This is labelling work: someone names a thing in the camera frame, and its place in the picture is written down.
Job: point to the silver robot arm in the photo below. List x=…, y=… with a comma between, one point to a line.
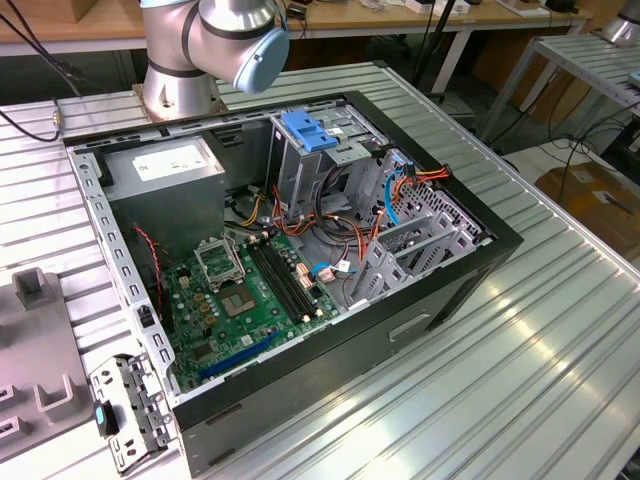
x=220, y=30

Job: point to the grey metal disk bay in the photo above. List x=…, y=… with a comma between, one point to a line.
x=425, y=235

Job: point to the black RAM slot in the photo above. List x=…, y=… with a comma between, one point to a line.
x=297, y=275
x=290, y=278
x=283, y=280
x=276, y=282

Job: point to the grey metal drive cage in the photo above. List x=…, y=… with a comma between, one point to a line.
x=300, y=175

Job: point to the CPU socket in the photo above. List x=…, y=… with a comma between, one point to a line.
x=236, y=301

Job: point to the green motherboard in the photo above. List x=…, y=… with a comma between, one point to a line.
x=265, y=332

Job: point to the blue plastic drive latch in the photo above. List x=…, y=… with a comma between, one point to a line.
x=307, y=131

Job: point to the black open PC case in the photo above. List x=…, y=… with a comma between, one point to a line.
x=325, y=375

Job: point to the blue expansion slot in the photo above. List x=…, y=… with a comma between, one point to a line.
x=235, y=356

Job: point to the grey power supply unit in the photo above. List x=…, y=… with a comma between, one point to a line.
x=165, y=210

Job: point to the large cardboard box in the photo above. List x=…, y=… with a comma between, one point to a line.
x=595, y=200

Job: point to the cardboard boxes under table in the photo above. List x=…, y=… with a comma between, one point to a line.
x=560, y=95

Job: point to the teal plastic latch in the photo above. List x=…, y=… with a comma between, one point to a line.
x=102, y=417

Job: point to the grey parts rack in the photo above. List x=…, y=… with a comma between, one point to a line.
x=35, y=350

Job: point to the metal slat side table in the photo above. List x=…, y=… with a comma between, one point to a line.
x=575, y=60

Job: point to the small cardboard box on desk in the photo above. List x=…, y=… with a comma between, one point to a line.
x=84, y=10

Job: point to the metal slot retention bracket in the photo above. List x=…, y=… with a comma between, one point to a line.
x=140, y=400

